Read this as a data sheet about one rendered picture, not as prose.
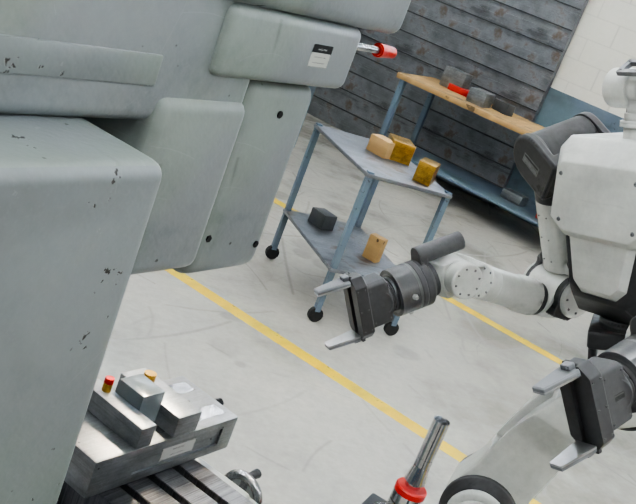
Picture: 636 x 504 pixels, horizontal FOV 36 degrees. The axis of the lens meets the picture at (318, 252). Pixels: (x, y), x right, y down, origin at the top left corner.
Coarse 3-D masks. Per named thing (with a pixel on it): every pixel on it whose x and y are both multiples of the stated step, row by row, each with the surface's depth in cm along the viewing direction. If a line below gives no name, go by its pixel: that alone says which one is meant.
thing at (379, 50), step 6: (360, 48) 154; (366, 48) 156; (372, 48) 157; (378, 48) 159; (384, 48) 159; (390, 48) 161; (372, 54) 160; (378, 54) 159; (384, 54) 160; (390, 54) 162; (396, 54) 163
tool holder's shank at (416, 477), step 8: (440, 416) 137; (432, 424) 136; (440, 424) 135; (448, 424) 136; (432, 432) 136; (440, 432) 135; (424, 440) 137; (432, 440) 136; (440, 440) 136; (424, 448) 137; (432, 448) 136; (416, 456) 138; (424, 456) 137; (432, 456) 137; (416, 464) 138; (424, 464) 137; (408, 472) 139; (416, 472) 138; (424, 472) 138; (408, 480) 138; (416, 480) 138; (424, 480) 138; (416, 488) 138
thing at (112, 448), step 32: (96, 384) 165; (192, 384) 185; (96, 416) 163; (128, 416) 159; (224, 416) 178; (96, 448) 155; (128, 448) 158; (160, 448) 164; (192, 448) 173; (64, 480) 156; (96, 480) 153; (128, 480) 161
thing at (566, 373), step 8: (560, 368) 124; (568, 368) 122; (552, 376) 122; (560, 376) 121; (568, 376) 121; (576, 376) 121; (536, 384) 121; (544, 384) 120; (552, 384) 120; (560, 384) 120; (536, 392) 121; (544, 392) 119
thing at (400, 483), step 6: (402, 480) 140; (396, 486) 139; (402, 486) 139; (402, 492) 138; (408, 492) 138; (414, 492) 138; (420, 492) 139; (426, 492) 139; (408, 498) 138; (414, 498) 138; (420, 498) 138
